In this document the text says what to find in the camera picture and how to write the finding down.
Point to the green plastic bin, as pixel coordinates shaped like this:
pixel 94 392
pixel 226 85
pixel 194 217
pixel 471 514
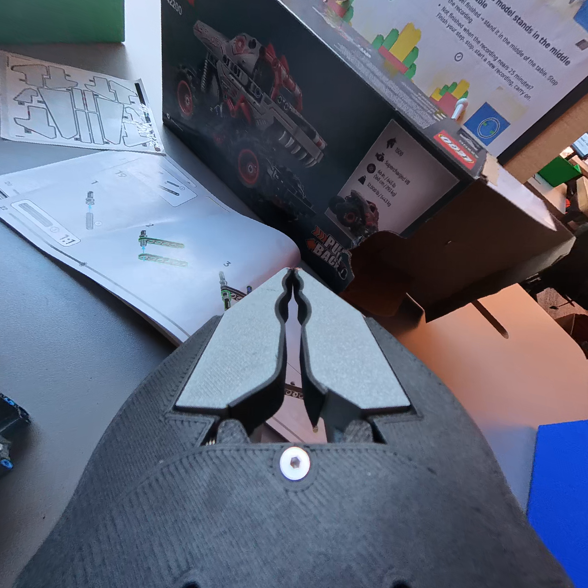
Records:
pixel 59 20
pixel 558 171

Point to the partly built lego model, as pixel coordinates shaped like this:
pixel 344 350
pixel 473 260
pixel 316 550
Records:
pixel 11 418

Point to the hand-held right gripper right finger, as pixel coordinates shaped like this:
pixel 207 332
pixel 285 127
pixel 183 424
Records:
pixel 353 358

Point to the wooden framed instruction poster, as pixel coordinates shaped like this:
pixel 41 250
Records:
pixel 505 46

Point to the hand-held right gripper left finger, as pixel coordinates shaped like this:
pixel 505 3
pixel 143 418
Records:
pixel 234 358

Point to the lego sticker sheet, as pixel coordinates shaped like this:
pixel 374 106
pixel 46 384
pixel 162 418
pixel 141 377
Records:
pixel 69 105

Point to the blue plastic bin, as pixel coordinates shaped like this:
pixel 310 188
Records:
pixel 560 496

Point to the black lego set box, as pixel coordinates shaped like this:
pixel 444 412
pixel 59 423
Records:
pixel 275 69

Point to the lego instruction booklet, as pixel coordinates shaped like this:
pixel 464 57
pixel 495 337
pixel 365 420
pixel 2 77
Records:
pixel 138 206

